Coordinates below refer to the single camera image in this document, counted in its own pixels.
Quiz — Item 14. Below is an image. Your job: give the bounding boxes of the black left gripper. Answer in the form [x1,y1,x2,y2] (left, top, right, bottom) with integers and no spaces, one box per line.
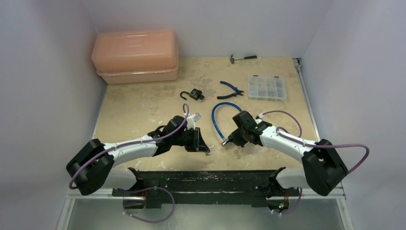
[171,127,209,152]

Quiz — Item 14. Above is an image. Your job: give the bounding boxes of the blue cable lock loop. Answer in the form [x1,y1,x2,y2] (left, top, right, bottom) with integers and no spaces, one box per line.
[211,102,242,147]

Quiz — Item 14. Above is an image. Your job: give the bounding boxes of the black lock body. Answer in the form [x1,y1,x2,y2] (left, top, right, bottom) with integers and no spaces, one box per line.
[180,89,204,100]

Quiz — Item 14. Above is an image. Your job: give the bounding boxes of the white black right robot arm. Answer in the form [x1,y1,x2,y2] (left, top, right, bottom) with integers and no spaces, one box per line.
[222,111,349,197]

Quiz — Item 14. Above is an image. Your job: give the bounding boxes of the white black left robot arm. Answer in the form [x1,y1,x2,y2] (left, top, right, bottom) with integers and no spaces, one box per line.
[66,113,210,196]

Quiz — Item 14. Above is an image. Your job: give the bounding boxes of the clear plastic screw organizer box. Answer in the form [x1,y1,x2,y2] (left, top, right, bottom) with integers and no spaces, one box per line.
[248,75,287,101]

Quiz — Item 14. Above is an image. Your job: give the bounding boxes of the orange plastic toolbox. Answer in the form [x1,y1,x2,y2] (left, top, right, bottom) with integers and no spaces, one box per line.
[91,29,179,84]

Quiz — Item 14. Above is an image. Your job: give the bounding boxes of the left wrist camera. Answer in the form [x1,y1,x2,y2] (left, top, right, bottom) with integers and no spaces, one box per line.
[186,113,201,130]

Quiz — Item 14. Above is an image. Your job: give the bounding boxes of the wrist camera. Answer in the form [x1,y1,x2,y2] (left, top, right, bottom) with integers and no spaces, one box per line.
[186,113,201,130]
[255,114,263,124]

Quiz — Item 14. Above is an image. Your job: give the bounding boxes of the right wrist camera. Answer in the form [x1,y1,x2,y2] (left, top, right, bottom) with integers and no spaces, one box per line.
[255,114,263,124]

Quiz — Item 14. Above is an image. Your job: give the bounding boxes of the blue handled pliers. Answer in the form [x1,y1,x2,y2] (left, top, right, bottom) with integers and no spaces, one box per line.
[217,80,245,100]

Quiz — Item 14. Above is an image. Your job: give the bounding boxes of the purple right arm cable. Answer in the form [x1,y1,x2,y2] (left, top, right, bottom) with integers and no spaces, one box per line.
[259,110,371,217]

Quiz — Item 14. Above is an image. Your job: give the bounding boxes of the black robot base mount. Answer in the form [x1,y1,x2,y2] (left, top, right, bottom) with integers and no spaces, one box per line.
[112,170,299,208]

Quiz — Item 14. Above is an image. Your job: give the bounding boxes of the small black handled hammer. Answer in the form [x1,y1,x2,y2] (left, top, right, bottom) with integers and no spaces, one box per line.
[230,54,258,64]

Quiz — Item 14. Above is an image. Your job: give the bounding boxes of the aluminium frame rail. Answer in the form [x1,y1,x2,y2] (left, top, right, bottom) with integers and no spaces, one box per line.
[292,57,346,200]

